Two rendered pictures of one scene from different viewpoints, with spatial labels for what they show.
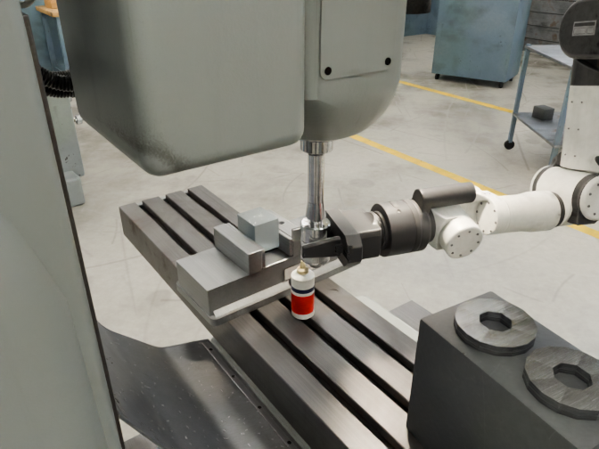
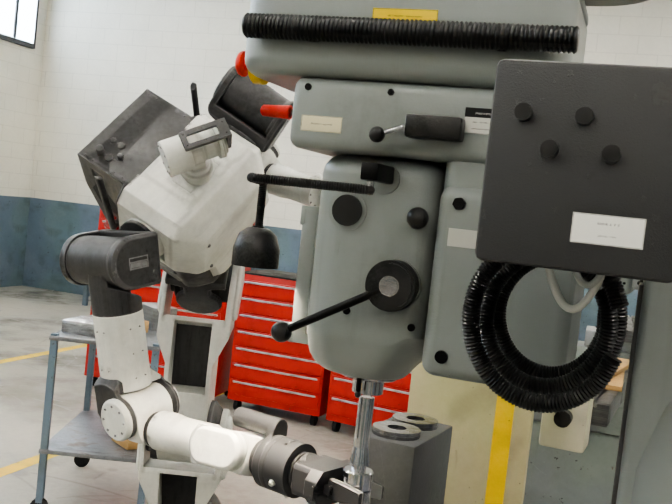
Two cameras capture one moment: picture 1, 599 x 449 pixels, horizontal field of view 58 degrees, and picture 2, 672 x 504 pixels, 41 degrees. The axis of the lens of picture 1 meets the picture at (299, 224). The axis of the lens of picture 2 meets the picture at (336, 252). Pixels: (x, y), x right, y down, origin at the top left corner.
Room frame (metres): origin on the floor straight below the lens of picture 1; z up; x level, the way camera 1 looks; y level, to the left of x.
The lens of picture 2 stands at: (1.58, 1.03, 1.56)
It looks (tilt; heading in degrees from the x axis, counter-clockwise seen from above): 3 degrees down; 234
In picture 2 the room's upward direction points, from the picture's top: 6 degrees clockwise
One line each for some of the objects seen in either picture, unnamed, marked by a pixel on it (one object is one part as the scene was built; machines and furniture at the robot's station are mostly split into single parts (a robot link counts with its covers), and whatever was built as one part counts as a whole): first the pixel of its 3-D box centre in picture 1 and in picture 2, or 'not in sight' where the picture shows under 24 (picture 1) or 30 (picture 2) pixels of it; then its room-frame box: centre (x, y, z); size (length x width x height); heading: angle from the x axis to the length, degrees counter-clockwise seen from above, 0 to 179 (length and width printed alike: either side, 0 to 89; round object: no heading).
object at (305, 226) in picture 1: (315, 224); (358, 472); (0.73, -0.02, 1.16); 0.05 x 0.05 x 0.01
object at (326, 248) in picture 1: (322, 249); (367, 486); (0.70, -0.03, 1.13); 0.06 x 0.02 x 0.03; 107
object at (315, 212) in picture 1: (315, 188); (362, 433); (0.73, -0.02, 1.22); 0.03 x 0.03 x 0.11
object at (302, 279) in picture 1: (302, 287); not in sight; (0.76, -0.01, 1.01); 0.04 x 0.04 x 0.11
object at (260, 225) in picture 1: (258, 230); not in sight; (0.87, 0.08, 1.07); 0.06 x 0.05 x 0.06; 37
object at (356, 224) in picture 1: (369, 232); (309, 475); (0.75, -0.11, 1.13); 0.13 x 0.12 x 0.10; 17
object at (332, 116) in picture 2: not in sight; (424, 129); (0.70, 0.01, 1.68); 0.34 x 0.24 x 0.10; 126
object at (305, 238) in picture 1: (315, 242); (355, 493); (0.73, -0.02, 1.12); 0.05 x 0.05 x 0.06
